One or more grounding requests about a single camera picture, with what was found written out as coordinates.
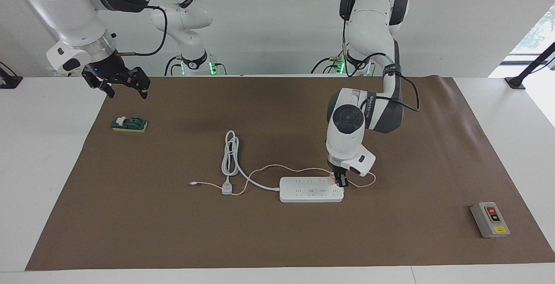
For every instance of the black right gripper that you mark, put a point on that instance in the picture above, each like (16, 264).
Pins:
(110, 69)

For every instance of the grey on off switch box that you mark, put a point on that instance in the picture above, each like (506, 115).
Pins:
(490, 220)

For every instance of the brown paper table mat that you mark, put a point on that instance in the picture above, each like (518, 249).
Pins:
(303, 240)

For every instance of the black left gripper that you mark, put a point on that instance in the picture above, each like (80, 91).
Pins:
(338, 168)

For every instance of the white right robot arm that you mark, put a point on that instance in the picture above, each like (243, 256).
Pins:
(65, 6)

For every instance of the white power strip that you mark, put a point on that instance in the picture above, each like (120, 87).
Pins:
(312, 193)

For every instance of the green rectangular block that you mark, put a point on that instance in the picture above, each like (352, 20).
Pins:
(136, 123)

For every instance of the bright window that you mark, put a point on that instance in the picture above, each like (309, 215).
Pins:
(537, 37)

